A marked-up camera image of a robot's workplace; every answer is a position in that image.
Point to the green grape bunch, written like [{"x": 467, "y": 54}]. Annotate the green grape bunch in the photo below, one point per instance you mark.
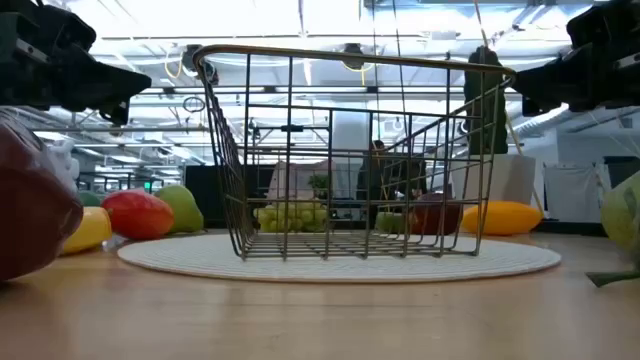
[{"x": 292, "y": 217}]

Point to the black cabinet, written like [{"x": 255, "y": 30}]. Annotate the black cabinet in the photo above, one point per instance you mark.
[{"x": 200, "y": 195}]

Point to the green lime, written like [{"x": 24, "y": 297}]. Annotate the green lime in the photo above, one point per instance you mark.
[{"x": 89, "y": 199}]

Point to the white robot figure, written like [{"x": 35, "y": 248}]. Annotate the white robot figure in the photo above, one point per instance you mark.
[{"x": 65, "y": 165}]

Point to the red orange mango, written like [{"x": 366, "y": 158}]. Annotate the red orange mango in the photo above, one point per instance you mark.
[{"x": 137, "y": 215}]

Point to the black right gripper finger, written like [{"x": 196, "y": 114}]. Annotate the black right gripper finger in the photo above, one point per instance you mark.
[
  {"x": 550, "y": 82},
  {"x": 540, "y": 107}
]

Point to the small green pear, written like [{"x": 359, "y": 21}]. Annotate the small green pear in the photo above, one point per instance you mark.
[{"x": 622, "y": 215}]

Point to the person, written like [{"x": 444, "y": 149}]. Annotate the person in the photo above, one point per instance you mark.
[{"x": 372, "y": 175}]

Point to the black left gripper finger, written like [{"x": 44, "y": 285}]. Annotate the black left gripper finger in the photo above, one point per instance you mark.
[
  {"x": 117, "y": 114},
  {"x": 105, "y": 82}
]

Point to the small potted plant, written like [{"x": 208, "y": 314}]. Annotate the small potted plant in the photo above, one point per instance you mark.
[{"x": 320, "y": 182}]

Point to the yellow orange mango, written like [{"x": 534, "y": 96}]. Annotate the yellow orange mango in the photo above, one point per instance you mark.
[{"x": 502, "y": 218}]

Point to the white round woven placemat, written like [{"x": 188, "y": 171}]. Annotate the white round woven placemat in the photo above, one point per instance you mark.
[{"x": 350, "y": 270}]

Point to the dark red apple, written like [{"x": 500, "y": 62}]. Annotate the dark red apple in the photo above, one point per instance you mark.
[
  {"x": 435, "y": 217},
  {"x": 30, "y": 210}
]

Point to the white hanging cloth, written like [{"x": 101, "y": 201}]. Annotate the white hanging cloth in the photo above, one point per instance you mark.
[{"x": 570, "y": 192}]

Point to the large green pear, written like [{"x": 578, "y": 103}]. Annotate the large green pear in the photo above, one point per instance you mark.
[{"x": 186, "y": 210}]

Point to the black monitor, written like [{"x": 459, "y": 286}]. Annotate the black monitor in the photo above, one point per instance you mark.
[{"x": 622, "y": 170}]

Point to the white plant pot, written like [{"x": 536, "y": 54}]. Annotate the white plant pot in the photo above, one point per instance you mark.
[{"x": 500, "y": 180}]

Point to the yellow banana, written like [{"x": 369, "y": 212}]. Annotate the yellow banana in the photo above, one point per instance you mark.
[{"x": 90, "y": 230}]

